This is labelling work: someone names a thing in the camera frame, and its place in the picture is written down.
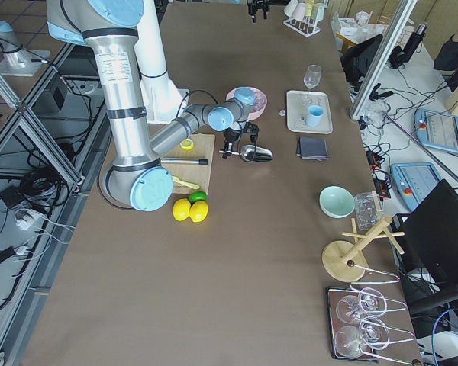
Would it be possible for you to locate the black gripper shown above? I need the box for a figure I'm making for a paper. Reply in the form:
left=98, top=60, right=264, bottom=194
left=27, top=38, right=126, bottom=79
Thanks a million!
left=221, top=121, right=259, bottom=159
left=248, top=0, right=268, bottom=23

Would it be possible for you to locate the steel ice scoop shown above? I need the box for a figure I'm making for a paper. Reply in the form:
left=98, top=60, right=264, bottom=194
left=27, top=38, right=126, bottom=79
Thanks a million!
left=219, top=144, right=273, bottom=163

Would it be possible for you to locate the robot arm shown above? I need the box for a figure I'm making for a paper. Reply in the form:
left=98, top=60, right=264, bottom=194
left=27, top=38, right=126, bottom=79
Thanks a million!
left=47, top=1, right=256, bottom=211

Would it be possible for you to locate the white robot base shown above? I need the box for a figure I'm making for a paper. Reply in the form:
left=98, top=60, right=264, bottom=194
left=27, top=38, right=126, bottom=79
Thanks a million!
left=134, top=1, right=182, bottom=124

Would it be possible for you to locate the clear ice cubes pile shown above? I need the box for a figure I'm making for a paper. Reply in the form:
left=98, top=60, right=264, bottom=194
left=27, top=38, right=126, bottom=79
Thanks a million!
left=252, top=91, right=267, bottom=113

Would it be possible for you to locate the light blue cup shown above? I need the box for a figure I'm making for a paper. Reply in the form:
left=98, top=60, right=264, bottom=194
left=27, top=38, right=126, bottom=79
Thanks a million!
left=305, top=104, right=324, bottom=127

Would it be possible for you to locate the wooden cup tree stand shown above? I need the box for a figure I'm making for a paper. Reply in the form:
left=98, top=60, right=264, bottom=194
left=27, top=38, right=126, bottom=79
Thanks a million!
left=322, top=216, right=405, bottom=284

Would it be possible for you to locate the pink bowl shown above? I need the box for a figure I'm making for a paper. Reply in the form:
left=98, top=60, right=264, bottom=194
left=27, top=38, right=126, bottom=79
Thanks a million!
left=223, top=86, right=267, bottom=121

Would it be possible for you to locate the bamboo cutting board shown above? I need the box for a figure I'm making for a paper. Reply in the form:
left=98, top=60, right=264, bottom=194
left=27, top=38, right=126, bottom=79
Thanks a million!
left=162, top=133, right=215, bottom=194

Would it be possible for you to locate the steel muddler black tip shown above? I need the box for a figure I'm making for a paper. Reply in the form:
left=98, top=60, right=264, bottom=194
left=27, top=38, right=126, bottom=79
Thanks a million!
left=160, top=157, right=208, bottom=165

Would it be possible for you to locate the half lemon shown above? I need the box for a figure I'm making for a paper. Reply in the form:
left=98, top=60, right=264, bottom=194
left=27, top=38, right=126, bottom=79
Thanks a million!
left=179, top=138, right=195, bottom=151

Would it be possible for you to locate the green lime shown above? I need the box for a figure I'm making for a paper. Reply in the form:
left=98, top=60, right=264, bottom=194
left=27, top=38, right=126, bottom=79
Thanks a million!
left=189, top=191, right=207, bottom=204

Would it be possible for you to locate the grey folded cloth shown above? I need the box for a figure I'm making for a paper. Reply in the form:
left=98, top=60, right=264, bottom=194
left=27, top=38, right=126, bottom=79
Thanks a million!
left=296, top=136, right=330, bottom=161

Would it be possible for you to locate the cream rabbit tray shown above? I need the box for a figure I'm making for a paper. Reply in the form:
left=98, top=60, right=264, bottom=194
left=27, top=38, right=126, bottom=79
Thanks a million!
left=286, top=90, right=333, bottom=134

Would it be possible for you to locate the whole lemon lower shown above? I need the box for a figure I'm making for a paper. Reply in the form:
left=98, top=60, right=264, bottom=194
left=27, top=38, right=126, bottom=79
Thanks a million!
left=189, top=201, right=208, bottom=223

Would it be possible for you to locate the whole lemon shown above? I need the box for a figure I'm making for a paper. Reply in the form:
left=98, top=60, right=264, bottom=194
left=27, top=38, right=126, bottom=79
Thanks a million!
left=172, top=198, right=192, bottom=221
left=189, top=201, right=208, bottom=223

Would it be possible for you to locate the clear wine glass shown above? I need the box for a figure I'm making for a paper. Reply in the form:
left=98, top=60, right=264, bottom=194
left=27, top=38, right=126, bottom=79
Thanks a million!
left=301, top=64, right=322, bottom=107

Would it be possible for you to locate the whole lemon upper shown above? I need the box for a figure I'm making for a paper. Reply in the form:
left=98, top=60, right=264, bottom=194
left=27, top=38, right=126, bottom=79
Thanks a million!
left=172, top=198, right=192, bottom=221

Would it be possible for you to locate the green bowl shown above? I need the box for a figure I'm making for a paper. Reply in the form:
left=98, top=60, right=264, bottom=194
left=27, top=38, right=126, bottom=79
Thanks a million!
left=319, top=186, right=354, bottom=219

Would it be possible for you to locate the glass mug on stand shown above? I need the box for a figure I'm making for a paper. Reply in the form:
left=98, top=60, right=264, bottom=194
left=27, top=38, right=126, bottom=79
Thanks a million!
left=354, top=191, right=382, bottom=230

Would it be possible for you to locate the blue teach pendant near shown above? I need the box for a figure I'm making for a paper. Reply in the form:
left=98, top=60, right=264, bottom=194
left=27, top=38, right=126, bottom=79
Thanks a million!
left=391, top=162, right=441, bottom=211

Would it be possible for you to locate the blue teach pendant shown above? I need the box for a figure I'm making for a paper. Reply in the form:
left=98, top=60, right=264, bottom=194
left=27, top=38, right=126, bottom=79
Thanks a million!
left=391, top=162, right=441, bottom=211
left=414, top=108, right=458, bottom=155

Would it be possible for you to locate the blue teach pendant far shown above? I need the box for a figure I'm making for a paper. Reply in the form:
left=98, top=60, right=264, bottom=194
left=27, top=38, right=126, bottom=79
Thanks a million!
left=414, top=108, right=458, bottom=155

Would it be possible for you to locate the hanging wine glass upper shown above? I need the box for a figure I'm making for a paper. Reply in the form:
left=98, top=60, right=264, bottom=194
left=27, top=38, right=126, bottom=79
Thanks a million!
left=336, top=287, right=388, bottom=325

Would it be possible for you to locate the hanging wine glass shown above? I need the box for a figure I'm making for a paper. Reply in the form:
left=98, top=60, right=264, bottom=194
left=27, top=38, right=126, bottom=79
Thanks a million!
left=336, top=287, right=388, bottom=325
left=334, top=316, right=390, bottom=359

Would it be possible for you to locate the black glass tray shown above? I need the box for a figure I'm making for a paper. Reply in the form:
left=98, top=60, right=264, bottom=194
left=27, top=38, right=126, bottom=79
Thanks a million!
left=325, top=285, right=417, bottom=361

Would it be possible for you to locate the black monitor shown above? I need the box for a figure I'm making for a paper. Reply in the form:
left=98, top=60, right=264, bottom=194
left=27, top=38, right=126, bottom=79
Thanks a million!
left=391, top=178, right=458, bottom=291

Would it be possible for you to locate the hanging wine glass lower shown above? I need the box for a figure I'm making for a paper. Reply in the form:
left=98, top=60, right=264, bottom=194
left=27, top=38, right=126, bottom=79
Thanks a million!
left=334, top=316, right=390, bottom=359

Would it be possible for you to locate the white wire cup rack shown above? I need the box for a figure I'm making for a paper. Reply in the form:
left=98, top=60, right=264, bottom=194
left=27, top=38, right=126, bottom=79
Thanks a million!
left=283, top=0, right=328, bottom=37

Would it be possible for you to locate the aluminium frame post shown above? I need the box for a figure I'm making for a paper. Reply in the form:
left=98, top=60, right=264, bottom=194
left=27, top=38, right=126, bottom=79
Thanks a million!
left=350, top=0, right=417, bottom=120

